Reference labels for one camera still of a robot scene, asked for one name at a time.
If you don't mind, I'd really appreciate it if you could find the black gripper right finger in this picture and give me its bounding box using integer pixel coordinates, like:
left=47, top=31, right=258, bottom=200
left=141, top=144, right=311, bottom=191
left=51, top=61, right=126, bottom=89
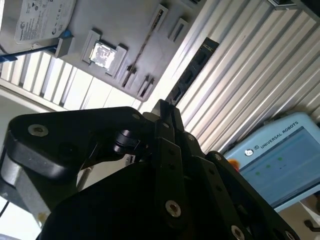
left=170, top=104, right=300, bottom=240

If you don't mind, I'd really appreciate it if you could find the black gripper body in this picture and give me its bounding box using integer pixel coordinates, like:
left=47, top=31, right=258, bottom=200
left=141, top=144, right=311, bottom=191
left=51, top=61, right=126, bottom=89
left=34, top=158, right=226, bottom=240

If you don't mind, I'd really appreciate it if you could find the RAM stick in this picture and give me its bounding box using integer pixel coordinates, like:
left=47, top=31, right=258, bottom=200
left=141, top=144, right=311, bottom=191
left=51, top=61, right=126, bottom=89
left=167, top=36, right=220, bottom=105

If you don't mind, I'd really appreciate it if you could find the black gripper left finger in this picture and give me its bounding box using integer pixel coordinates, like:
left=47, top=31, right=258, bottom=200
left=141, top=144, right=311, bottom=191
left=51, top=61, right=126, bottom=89
left=0, top=99, right=186, bottom=223

